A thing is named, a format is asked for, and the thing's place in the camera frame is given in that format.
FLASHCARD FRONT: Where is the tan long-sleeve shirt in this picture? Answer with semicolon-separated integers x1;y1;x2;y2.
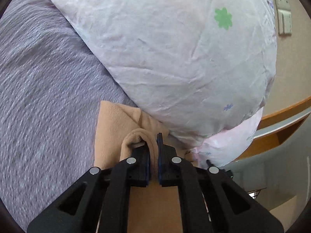
93;100;198;233

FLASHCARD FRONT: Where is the pink floral pillow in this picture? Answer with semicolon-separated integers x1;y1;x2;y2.
184;108;263;169

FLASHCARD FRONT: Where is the purple bed sheet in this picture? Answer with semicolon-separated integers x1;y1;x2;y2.
1;0;133;230

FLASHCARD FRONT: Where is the large white floral pillow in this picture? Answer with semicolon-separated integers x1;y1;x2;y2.
51;0;277;146

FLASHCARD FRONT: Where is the wooden door frame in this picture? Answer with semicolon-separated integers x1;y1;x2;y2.
235;97;310;162

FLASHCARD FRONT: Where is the beige wall switch panel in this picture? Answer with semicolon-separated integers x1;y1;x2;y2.
275;0;292;35

